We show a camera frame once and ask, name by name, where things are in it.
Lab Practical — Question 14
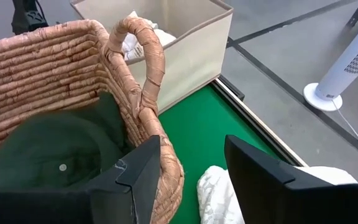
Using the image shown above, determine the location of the green table mat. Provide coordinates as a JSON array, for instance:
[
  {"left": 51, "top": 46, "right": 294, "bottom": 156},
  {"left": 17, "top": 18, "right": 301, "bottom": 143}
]
[{"left": 157, "top": 83, "right": 281, "bottom": 224}]

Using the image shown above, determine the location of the woven wicker basket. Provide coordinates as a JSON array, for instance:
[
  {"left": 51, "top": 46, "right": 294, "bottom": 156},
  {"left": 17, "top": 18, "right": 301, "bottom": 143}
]
[{"left": 0, "top": 16, "right": 185, "bottom": 224}]

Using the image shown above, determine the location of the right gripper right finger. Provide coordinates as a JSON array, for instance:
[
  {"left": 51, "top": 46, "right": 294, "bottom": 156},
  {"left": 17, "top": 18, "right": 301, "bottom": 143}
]
[{"left": 224, "top": 134, "right": 295, "bottom": 224}]

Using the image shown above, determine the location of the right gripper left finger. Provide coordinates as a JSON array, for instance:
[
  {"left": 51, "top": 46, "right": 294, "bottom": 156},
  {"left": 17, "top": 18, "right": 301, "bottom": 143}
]
[{"left": 88, "top": 135, "right": 162, "bottom": 224}]

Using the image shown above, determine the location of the dark green shirt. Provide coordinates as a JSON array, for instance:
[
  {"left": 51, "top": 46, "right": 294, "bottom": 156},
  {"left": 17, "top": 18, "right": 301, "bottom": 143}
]
[{"left": 0, "top": 91, "right": 135, "bottom": 190}]

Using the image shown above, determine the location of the white tower fan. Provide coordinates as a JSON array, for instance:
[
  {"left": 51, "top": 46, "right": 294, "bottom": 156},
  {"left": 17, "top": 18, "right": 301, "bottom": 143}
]
[{"left": 303, "top": 11, "right": 358, "bottom": 112}]

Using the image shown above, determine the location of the white fan cable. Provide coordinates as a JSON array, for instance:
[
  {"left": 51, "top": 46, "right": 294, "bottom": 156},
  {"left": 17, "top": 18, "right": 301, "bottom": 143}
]
[{"left": 331, "top": 99, "right": 358, "bottom": 162}]

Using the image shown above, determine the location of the white cloth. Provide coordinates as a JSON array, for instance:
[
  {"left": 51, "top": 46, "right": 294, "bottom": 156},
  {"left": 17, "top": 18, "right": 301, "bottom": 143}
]
[
  {"left": 121, "top": 11, "right": 177, "bottom": 62},
  {"left": 196, "top": 164, "right": 358, "bottom": 224}
]

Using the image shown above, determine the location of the beige fabric storage box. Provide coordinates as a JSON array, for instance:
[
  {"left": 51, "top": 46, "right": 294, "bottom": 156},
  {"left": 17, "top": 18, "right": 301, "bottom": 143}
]
[{"left": 70, "top": 0, "right": 234, "bottom": 114}]

